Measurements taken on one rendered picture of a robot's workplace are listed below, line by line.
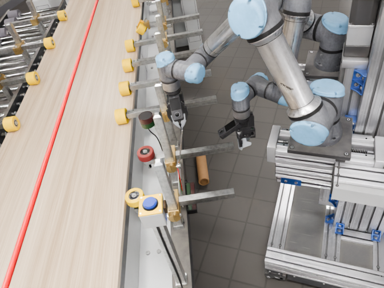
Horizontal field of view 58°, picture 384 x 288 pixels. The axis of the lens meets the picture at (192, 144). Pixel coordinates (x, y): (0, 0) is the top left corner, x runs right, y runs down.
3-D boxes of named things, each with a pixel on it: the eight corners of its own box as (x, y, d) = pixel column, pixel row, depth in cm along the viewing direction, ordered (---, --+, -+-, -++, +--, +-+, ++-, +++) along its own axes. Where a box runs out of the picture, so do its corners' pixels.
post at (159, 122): (181, 183, 176) (160, 110, 143) (182, 188, 174) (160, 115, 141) (174, 184, 177) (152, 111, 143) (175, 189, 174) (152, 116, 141)
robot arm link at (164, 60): (168, 62, 128) (150, 58, 132) (174, 86, 135) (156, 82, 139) (179, 51, 132) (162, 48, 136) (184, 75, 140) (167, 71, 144)
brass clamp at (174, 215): (181, 195, 155) (179, 188, 151) (182, 220, 145) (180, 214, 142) (167, 197, 155) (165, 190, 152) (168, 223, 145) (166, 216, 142)
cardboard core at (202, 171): (204, 148, 274) (208, 177, 252) (206, 155, 280) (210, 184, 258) (194, 150, 275) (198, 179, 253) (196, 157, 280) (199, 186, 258)
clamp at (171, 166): (176, 151, 171) (174, 144, 167) (178, 172, 161) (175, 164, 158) (165, 153, 171) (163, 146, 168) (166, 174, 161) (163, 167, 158)
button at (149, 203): (157, 198, 102) (156, 195, 101) (157, 210, 99) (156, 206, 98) (144, 200, 102) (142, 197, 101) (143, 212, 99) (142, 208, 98)
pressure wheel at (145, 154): (158, 159, 172) (153, 143, 164) (158, 171, 167) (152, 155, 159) (143, 162, 173) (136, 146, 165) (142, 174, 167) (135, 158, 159)
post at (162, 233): (187, 275, 138) (163, 210, 106) (188, 287, 134) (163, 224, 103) (176, 276, 138) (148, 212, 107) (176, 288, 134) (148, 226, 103)
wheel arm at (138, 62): (206, 51, 214) (206, 46, 211) (207, 54, 211) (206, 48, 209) (127, 65, 217) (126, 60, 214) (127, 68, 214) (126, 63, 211)
